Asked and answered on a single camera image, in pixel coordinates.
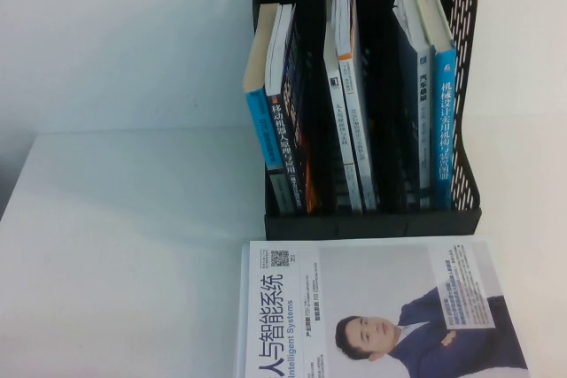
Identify yellow book blue band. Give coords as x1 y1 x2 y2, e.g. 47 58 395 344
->
407 0 458 211

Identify dark book white title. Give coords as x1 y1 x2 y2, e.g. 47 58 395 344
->
264 3 321 215

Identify blue spine book cream pages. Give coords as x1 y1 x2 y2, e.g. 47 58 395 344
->
242 3 296 216

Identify thin white spine book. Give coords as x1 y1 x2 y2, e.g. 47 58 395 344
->
322 0 365 213

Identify white book orange band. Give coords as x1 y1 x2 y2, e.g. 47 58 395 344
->
330 0 380 211

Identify black plastic book stand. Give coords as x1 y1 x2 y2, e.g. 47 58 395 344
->
254 0 484 240

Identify navy book white spine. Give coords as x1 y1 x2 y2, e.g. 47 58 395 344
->
392 0 433 210

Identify white magazine with man portrait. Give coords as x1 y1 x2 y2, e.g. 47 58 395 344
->
234 235 532 378

